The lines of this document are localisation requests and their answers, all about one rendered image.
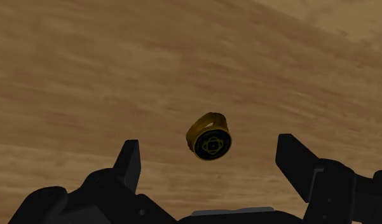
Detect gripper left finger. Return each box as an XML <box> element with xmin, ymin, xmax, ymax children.
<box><xmin>8</xmin><ymin>139</ymin><xmax>179</xmax><ymax>224</ymax></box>

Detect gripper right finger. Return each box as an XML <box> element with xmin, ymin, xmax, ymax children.
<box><xmin>275</xmin><ymin>133</ymin><xmax>382</xmax><ymax>224</ymax></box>

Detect gold ring with black face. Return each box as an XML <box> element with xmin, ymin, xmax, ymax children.
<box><xmin>186</xmin><ymin>111</ymin><xmax>233</xmax><ymax>161</ymax></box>

